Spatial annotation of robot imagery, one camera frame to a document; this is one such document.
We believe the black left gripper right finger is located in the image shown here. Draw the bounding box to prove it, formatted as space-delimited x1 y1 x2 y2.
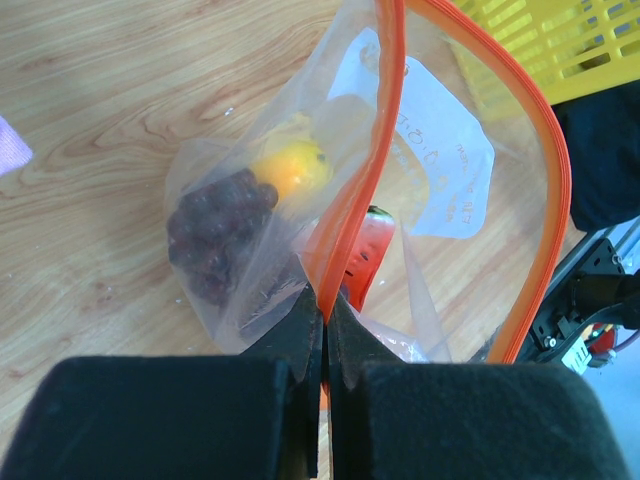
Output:
324 300 630 479

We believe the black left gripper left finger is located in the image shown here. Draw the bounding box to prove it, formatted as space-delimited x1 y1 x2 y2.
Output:
1 288 323 479

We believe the dark grape bunch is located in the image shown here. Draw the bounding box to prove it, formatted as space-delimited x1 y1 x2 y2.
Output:
166 168 279 308

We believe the yellow green mango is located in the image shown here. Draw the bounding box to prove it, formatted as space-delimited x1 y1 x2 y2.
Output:
248 112 333 201

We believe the clear zip bag orange zipper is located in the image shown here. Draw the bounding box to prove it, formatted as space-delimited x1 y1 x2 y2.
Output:
163 0 572 365

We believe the watermelon slice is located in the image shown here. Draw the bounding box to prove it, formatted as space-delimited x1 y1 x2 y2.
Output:
294 204 396 323

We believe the pink t-shirt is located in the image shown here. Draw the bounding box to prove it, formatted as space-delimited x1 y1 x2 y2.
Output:
0 117 33 176

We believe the yellow plastic basket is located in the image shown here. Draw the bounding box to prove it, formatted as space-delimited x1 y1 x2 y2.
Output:
455 0 639 105

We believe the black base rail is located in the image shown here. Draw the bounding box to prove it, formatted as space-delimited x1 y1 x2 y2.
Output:
516 219 639 374

